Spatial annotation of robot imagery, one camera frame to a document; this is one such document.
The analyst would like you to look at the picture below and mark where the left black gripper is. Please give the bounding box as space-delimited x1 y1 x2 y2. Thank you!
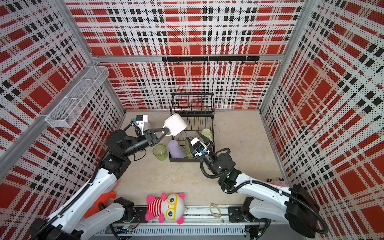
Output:
122 128 169 158

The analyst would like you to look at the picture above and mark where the cream mug green handle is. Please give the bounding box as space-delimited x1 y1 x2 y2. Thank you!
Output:
202 128 213 142

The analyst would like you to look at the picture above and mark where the tall green glass cup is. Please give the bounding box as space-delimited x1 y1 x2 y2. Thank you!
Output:
184 137 194 159

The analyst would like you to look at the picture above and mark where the lilac plastic cup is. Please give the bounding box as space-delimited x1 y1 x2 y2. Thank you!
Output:
168 140 186 159

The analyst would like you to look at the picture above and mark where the red and white mug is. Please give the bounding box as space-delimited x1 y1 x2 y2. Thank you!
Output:
163 114 188 137

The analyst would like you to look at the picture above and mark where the black wire dish rack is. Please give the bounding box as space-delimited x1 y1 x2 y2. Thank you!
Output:
170 93 215 151

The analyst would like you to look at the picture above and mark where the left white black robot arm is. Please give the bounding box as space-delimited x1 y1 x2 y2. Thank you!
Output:
30 127 170 240

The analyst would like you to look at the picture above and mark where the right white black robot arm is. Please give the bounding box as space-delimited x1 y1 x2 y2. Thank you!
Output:
187 133 329 239

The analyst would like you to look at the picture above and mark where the short green glass cup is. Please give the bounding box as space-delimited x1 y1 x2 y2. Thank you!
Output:
153 144 168 161

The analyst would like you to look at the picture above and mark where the pink striped plush doll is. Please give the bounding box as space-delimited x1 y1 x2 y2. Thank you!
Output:
145 193 185 225

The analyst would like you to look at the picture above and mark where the red shark plush toy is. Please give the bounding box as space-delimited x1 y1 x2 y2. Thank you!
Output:
83 191 117 219

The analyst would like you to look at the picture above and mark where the pink frog plush toy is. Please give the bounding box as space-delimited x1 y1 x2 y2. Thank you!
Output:
267 178 289 187

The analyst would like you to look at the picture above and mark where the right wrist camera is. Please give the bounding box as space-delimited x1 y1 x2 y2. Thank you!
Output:
189 138 208 159

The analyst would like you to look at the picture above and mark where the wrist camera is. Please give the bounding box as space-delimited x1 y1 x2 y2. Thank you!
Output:
189 138 208 159
132 115 151 135

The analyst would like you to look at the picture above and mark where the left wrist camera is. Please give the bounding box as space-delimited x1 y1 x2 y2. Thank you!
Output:
132 115 151 135

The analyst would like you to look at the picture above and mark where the beige rubber band ring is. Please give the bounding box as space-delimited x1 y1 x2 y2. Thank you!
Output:
209 203 222 219

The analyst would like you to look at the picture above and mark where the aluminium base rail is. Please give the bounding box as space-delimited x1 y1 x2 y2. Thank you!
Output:
64 204 313 238

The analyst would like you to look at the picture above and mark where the black wall hook rail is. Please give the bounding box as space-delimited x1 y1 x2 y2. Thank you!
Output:
162 56 260 64

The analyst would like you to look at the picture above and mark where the white wire wall basket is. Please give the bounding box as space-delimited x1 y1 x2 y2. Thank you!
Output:
46 66 109 128

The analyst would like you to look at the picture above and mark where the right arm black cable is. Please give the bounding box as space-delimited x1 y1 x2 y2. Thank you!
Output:
199 147 330 238

